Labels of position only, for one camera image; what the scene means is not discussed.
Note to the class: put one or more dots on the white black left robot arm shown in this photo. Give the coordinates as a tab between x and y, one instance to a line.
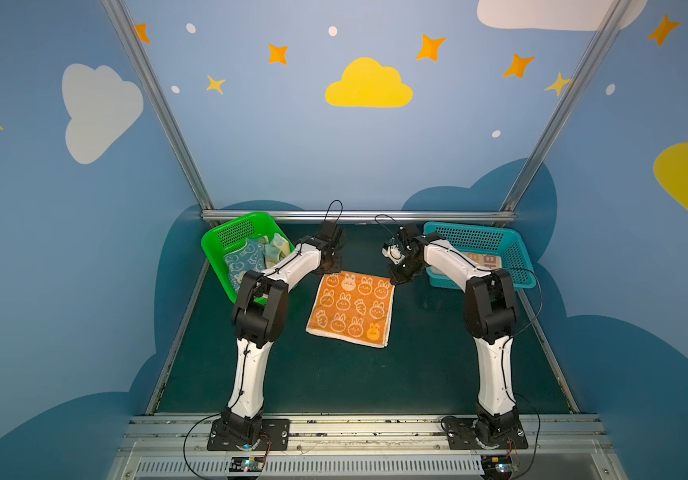
259	317

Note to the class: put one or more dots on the left controller circuit board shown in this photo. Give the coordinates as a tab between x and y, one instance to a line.
246	465

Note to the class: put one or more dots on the controller circuit board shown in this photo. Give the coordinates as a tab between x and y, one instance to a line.
496	468
246	465

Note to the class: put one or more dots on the aluminium frame post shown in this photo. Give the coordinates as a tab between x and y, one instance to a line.
121	20
593	56

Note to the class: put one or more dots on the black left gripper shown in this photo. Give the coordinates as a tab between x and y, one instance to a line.
330	257

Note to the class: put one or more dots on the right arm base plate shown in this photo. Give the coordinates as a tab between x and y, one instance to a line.
466	433

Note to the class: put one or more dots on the orange bunny print towel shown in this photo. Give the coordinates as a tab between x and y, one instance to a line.
352	307

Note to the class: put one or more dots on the left aluminium frame post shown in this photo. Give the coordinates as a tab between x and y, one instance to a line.
121	20

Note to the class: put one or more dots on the teal yellow patterned towel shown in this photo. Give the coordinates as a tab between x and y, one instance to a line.
275	249

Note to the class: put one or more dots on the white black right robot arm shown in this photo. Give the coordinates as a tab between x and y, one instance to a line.
489	315

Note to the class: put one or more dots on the right controller circuit board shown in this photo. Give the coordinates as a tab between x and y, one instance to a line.
496	468

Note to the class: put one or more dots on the blue bunny print towel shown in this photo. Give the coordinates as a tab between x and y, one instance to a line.
251	257

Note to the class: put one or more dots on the aluminium mounting rail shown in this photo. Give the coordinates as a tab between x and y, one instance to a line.
389	446

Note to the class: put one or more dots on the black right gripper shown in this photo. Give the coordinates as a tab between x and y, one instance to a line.
402	268

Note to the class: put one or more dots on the green plastic basket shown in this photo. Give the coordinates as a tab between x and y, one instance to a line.
230	237

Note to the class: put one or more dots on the right aluminium frame post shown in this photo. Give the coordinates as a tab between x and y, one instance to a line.
593	56

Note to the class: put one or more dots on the teal plastic basket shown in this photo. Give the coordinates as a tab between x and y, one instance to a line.
502	242

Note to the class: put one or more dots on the rabbit letter print towel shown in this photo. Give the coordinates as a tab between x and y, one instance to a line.
484	261

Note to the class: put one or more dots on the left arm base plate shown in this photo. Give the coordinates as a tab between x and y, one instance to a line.
237	433

